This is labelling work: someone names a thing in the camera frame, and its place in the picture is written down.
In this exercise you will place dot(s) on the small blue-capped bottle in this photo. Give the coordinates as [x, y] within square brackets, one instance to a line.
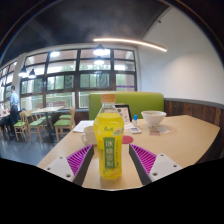
[135, 120]

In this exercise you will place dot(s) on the white bowl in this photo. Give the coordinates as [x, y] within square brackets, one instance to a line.
[153, 117]

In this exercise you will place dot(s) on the group of black pendant lamps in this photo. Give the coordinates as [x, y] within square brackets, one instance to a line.
[31, 72]

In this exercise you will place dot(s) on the small white card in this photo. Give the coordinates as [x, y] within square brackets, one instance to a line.
[135, 130]

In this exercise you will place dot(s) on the framed table sign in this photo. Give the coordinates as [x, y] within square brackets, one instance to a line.
[124, 113]

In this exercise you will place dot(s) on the red round coaster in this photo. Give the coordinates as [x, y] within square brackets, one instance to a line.
[128, 139]

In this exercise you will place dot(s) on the white paper sheet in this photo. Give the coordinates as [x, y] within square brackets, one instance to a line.
[82, 126]

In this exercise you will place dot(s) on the yellow drink bottle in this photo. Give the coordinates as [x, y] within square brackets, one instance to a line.
[108, 143]

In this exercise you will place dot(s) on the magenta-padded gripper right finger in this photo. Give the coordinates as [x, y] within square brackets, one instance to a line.
[156, 165]

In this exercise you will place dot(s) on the person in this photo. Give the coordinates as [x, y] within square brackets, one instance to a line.
[13, 105]

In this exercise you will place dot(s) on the group of wooden green-seat chairs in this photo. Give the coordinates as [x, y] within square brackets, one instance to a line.
[43, 123]

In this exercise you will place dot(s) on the white mug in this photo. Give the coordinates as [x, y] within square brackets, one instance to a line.
[88, 135]

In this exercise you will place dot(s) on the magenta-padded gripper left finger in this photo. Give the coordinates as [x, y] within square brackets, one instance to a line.
[65, 166]

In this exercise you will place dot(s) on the green bench seat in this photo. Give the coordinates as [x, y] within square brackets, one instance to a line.
[133, 101]

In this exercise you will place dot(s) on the wooden dining table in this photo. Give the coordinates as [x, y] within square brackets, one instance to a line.
[47, 110]

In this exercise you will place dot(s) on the long ceiling light strip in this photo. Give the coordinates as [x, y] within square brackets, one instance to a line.
[130, 42]

